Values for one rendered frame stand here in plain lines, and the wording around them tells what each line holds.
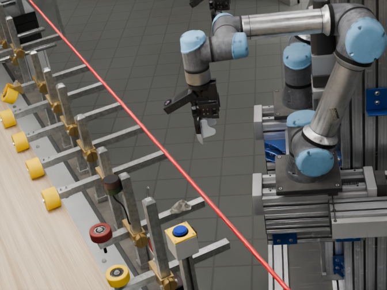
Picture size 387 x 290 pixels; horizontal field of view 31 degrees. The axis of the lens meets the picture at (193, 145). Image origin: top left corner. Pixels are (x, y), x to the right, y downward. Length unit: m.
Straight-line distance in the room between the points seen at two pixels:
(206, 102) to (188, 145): 2.53
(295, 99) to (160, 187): 1.66
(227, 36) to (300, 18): 0.25
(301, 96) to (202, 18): 3.73
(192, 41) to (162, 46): 4.04
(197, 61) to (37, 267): 0.96
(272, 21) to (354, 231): 0.77
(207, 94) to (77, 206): 1.28
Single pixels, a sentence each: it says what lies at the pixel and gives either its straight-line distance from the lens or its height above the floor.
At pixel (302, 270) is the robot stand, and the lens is 3.34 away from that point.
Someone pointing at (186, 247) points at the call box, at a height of 1.19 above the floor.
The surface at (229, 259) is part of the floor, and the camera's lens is 3.73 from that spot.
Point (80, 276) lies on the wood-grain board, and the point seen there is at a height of 0.90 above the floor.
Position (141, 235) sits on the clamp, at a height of 0.87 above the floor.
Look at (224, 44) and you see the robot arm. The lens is 2.06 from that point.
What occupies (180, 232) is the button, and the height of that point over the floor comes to 1.23.
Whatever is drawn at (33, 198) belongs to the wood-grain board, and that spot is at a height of 0.90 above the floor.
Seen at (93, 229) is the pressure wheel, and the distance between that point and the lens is 2.63.
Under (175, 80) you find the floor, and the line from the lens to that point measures 5.47.
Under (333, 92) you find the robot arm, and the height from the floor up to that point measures 1.44.
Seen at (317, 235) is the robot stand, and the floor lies 0.76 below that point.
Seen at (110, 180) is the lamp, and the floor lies 1.13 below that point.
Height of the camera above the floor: 2.50
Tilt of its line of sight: 33 degrees down
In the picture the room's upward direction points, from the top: 9 degrees counter-clockwise
